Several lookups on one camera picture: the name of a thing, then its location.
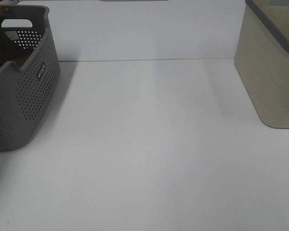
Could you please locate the grey perforated laundry basket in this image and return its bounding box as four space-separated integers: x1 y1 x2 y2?
0 3 61 152

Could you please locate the beige plastic bin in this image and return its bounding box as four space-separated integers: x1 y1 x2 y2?
234 0 289 128

